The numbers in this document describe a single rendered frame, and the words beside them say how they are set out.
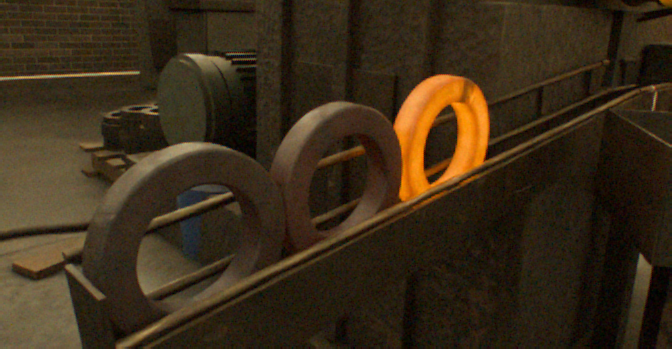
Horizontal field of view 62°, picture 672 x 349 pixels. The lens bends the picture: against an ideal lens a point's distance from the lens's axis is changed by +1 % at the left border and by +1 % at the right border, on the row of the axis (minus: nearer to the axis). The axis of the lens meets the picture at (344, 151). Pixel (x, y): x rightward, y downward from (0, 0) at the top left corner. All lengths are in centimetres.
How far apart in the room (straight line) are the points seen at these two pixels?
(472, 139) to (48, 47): 622
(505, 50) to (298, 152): 52
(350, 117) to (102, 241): 27
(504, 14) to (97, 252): 73
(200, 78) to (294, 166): 135
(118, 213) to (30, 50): 630
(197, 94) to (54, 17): 500
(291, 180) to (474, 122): 32
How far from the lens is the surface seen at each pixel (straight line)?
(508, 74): 100
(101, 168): 294
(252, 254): 55
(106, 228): 47
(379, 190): 66
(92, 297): 47
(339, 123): 58
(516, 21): 100
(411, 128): 67
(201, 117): 187
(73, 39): 686
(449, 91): 71
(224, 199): 59
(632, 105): 126
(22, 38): 672
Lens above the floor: 85
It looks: 15 degrees down
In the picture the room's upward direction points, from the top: 2 degrees clockwise
